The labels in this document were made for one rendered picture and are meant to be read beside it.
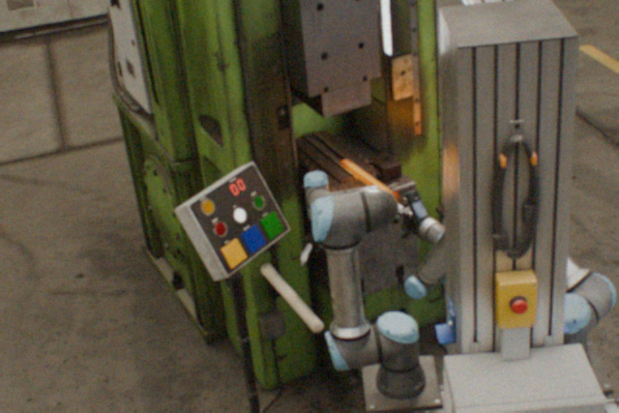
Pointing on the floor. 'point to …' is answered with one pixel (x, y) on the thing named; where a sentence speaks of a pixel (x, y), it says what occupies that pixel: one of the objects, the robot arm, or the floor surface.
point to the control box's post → (244, 341)
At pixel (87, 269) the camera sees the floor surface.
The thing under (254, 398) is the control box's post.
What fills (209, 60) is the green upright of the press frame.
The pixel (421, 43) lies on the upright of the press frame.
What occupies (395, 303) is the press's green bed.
